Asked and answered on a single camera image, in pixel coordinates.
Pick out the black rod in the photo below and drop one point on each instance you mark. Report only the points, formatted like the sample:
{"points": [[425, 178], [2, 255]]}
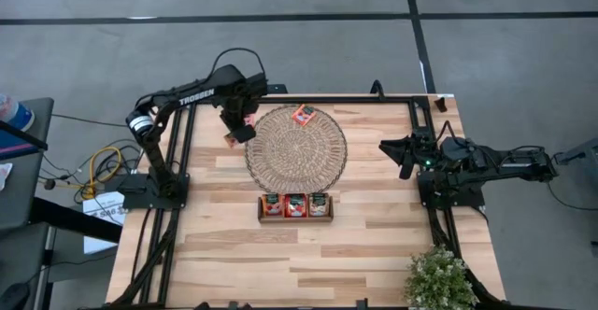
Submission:
{"points": [[23, 135]]}

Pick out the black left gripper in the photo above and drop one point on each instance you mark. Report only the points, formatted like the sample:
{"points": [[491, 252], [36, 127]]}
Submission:
{"points": [[238, 114]]}

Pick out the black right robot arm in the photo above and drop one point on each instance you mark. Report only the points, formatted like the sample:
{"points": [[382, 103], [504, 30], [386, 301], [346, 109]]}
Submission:
{"points": [[514, 165]]}

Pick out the white paper sheet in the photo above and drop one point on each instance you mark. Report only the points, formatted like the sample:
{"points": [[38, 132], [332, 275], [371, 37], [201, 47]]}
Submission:
{"points": [[100, 205]]}

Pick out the black power strip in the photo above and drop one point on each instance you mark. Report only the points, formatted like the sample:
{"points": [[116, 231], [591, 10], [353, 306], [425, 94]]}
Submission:
{"points": [[278, 89]]}

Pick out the round woven straw placemat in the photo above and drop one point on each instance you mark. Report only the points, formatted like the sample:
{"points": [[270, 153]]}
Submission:
{"points": [[299, 156]]}

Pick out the small white paper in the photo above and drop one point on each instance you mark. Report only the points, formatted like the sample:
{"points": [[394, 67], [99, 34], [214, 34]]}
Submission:
{"points": [[4, 177]]}

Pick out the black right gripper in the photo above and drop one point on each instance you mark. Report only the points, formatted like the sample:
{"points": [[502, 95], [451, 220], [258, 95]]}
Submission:
{"points": [[422, 153]]}

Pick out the grey side table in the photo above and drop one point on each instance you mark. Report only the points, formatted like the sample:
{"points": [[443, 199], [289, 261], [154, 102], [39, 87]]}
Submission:
{"points": [[28, 184]]}

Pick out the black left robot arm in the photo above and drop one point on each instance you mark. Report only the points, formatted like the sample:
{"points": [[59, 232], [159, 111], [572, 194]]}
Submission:
{"points": [[196, 94]]}

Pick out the white blue wipes canister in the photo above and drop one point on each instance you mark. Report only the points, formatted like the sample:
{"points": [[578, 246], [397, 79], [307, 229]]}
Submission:
{"points": [[16, 114]]}

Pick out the wooden compartment tea box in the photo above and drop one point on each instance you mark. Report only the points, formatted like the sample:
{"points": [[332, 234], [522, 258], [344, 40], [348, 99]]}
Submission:
{"points": [[294, 220]]}

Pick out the black support leg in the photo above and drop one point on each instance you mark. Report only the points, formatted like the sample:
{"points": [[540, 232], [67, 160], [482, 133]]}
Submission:
{"points": [[70, 219]]}

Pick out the potted plant white flowers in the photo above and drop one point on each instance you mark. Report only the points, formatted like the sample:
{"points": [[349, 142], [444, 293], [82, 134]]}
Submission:
{"points": [[439, 277]]}

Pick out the grey metal stand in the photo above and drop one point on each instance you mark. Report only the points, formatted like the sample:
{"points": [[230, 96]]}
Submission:
{"points": [[579, 151]]}

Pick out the small brown clamp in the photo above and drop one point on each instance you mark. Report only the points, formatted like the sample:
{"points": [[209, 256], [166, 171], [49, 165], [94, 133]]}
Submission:
{"points": [[440, 104]]}

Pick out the red strawberry tea packet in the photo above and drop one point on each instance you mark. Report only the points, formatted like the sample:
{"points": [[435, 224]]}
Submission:
{"points": [[296, 211], [296, 199]]}

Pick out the beige tea packet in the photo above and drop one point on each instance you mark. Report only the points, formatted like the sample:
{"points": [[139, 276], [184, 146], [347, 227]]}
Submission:
{"points": [[319, 198], [319, 210]]}

